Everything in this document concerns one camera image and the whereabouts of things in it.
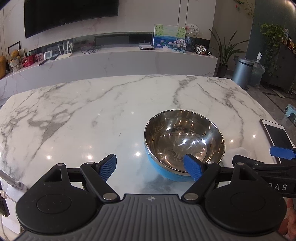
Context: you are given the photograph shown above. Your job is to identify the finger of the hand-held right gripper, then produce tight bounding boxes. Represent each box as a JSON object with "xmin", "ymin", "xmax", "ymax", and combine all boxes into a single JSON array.
[
  {"xmin": 232, "ymin": 154, "xmax": 278, "ymax": 171},
  {"xmin": 270, "ymin": 146, "xmax": 296, "ymax": 160}
]

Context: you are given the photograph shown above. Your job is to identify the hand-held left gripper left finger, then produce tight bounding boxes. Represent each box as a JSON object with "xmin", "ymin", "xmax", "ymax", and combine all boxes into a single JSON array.
[{"xmin": 43, "ymin": 153, "xmax": 121, "ymax": 202}]

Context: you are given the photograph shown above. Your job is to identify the teddy bear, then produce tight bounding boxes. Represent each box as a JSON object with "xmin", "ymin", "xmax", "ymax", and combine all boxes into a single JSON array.
[{"xmin": 9, "ymin": 50, "xmax": 23, "ymax": 73}]

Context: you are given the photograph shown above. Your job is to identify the dark grey cabinet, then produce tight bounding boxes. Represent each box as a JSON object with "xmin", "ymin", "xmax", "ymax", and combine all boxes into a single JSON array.
[{"xmin": 261, "ymin": 43, "xmax": 296, "ymax": 93}]

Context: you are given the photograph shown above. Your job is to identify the blue glass jar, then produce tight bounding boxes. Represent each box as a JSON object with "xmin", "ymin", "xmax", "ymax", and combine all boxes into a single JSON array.
[{"xmin": 185, "ymin": 37, "xmax": 196, "ymax": 52}]

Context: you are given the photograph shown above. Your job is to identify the red gift box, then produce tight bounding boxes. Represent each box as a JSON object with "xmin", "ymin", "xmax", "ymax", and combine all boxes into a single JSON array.
[{"xmin": 22, "ymin": 57, "xmax": 35, "ymax": 68}]

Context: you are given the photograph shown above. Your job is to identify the gold round vase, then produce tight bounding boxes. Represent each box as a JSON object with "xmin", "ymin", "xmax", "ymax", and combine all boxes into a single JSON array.
[{"xmin": 0, "ymin": 56, "xmax": 7, "ymax": 79}]

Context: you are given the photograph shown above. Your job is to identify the small photo card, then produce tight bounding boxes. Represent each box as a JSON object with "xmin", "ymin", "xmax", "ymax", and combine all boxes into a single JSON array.
[{"xmin": 173, "ymin": 38, "xmax": 187, "ymax": 53}]

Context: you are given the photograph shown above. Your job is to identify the clear water jug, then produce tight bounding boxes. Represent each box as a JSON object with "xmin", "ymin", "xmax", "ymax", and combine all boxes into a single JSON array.
[{"xmin": 250, "ymin": 59, "xmax": 265, "ymax": 88}]

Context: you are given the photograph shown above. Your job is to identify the white cable and charger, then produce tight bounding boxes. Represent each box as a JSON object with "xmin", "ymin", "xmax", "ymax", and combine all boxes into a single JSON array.
[{"xmin": 0, "ymin": 183, "xmax": 26, "ymax": 235}]

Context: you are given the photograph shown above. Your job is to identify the tangle of black cables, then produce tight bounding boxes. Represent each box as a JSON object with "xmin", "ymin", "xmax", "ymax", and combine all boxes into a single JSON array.
[{"xmin": 81, "ymin": 44, "xmax": 102, "ymax": 55}]

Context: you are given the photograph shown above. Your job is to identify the long black box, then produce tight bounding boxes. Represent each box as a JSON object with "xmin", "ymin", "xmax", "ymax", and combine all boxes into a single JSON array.
[{"xmin": 94, "ymin": 32, "xmax": 154, "ymax": 46}]

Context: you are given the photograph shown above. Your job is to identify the tall leafy plant in pot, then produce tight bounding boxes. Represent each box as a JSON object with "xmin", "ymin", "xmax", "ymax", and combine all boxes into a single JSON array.
[{"xmin": 208, "ymin": 28, "xmax": 249, "ymax": 78}]

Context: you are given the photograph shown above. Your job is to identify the dark phone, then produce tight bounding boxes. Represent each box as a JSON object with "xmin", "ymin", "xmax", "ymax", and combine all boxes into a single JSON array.
[{"xmin": 0, "ymin": 190, "xmax": 10, "ymax": 217}]

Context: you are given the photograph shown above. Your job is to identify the steel bowl with blue outside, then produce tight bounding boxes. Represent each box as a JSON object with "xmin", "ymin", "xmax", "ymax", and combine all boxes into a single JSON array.
[{"xmin": 144, "ymin": 109, "xmax": 226, "ymax": 182}]

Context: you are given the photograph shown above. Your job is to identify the white router with antennas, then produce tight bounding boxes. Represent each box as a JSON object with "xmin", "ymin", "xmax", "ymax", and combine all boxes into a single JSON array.
[{"xmin": 55, "ymin": 41, "xmax": 73, "ymax": 60}]

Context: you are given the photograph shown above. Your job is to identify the black wall television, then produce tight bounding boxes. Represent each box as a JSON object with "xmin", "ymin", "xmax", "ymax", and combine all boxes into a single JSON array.
[{"xmin": 24, "ymin": 0, "xmax": 119, "ymax": 39}]

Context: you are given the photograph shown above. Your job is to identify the silver metal rod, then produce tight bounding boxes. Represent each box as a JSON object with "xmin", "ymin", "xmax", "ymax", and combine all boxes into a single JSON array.
[{"xmin": 0, "ymin": 170, "xmax": 25, "ymax": 190}]

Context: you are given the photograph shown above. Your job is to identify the black and white toy cows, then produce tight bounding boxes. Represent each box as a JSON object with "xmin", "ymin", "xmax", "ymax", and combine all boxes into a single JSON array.
[{"xmin": 194, "ymin": 45, "xmax": 212, "ymax": 56}]

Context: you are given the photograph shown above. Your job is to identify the thin white cable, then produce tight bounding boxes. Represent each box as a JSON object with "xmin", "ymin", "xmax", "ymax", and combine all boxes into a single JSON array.
[{"xmin": 0, "ymin": 192, "xmax": 18, "ymax": 205}]

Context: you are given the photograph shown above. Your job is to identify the round paper fan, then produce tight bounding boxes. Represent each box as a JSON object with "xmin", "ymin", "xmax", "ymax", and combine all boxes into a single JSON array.
[{"xmin": 185, "ymin": 23, "xmax": 201, "ymax": 39}]

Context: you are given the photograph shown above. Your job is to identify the grey metal trash can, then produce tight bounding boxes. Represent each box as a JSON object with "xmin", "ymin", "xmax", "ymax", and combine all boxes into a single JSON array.
[{"xmin": 231, "ymin": 57, "xmax": 253, "ymax": 90}]

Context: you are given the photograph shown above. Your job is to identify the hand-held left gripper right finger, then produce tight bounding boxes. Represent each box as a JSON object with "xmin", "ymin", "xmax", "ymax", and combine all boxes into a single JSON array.
[{"xmin": 181, "ymin": 153, "xmax": 263, "ymax": 204}]

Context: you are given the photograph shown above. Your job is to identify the dark picture frame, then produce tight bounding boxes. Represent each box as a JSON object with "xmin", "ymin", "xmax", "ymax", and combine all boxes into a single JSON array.
[{"xmin": 7, "ymin": 41, "xmax": 22, "ymax": 56}]

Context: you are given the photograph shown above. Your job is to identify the white tablet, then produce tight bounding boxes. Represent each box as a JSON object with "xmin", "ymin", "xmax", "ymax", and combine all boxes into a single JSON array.
[{"xmin": 259, "ymin": 119, "xmax": 296, "ymax": 164}]

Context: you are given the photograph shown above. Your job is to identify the small green stool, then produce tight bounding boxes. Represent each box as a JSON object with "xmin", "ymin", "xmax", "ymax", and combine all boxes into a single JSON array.
[{"xmin": 284, "ymin": 104, "xmax": 296, "ymax": 118}]

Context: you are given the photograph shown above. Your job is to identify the trailing green plant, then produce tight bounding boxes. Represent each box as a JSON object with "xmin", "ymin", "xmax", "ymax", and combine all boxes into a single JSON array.
[{"xmin": 259, "ymin": 22, "xmax": 287, "ymax": 77}]

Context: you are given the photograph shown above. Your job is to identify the lotus pond painting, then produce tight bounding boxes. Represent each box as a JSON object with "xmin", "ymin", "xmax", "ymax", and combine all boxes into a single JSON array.
[{"xmin": 153, "ymin": 24, "xmax": 186, "ymax": 49}]

